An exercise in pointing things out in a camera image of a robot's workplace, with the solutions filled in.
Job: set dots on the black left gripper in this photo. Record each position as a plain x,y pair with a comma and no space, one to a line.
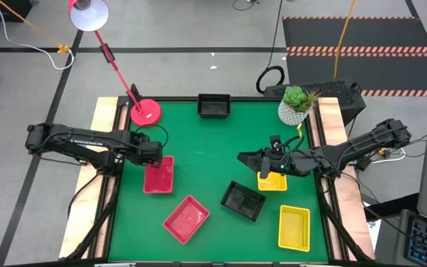
150,154

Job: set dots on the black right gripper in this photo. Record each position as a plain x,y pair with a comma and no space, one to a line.
291,163

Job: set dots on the yellow plastic basket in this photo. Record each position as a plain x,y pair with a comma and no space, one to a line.
273,182
294,228
258,185

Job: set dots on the black plastic basket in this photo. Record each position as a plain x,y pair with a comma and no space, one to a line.
213,107
243,202
213,116

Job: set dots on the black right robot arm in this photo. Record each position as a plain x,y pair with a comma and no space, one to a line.
365,142

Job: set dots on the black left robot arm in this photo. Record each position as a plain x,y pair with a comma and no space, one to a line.
87,142

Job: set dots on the red desk lamp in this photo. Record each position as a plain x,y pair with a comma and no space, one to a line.
145,113

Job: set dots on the green table mat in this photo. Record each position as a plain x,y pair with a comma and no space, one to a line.
206,148

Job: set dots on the yellow tape tag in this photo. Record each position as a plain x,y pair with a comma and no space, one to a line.
300,130

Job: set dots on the potted green succulent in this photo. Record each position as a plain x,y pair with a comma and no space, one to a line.
295,98

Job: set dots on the light wooden side board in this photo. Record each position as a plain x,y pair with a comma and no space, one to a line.
85,215
354,211

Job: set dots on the black perforated computer case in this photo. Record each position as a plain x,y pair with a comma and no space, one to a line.
339,92

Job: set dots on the orange plug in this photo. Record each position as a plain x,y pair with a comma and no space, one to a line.
384,151

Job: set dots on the black mat with striped edges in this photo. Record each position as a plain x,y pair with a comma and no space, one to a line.
384,72
384,33

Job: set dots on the black cabinet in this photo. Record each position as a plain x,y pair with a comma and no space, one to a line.
17,9

